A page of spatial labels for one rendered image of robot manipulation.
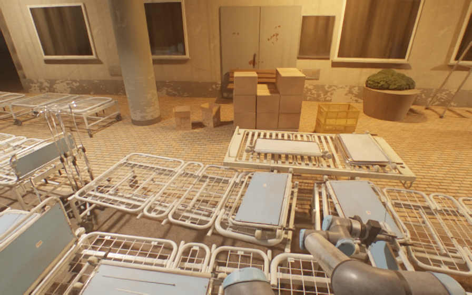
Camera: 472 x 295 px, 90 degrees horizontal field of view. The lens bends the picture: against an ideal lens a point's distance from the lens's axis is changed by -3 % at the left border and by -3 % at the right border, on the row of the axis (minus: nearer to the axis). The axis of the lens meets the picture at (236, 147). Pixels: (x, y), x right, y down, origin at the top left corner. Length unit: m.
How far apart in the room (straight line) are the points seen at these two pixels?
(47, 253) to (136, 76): 3.72
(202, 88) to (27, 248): 5.82
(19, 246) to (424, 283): 1.83
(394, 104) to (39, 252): 5.89
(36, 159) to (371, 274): 3.17
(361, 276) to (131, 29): 4.84
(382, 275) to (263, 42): 6.15
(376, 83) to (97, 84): 7.38
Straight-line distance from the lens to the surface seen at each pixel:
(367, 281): 0.68
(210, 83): 6.90
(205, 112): 4.96
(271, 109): 4.37
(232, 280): 0.68
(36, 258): 1.99
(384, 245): 1.55
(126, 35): 5.05
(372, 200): 2.35
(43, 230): 1.97
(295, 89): 4.33
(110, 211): 3.17
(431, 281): 0.73
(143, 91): 5.17
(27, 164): 3.29
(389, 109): 6.04
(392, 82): 6.15
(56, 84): 9.31
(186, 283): 1.61
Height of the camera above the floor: 1.90
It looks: 27 degrees down
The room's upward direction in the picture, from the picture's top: straight up
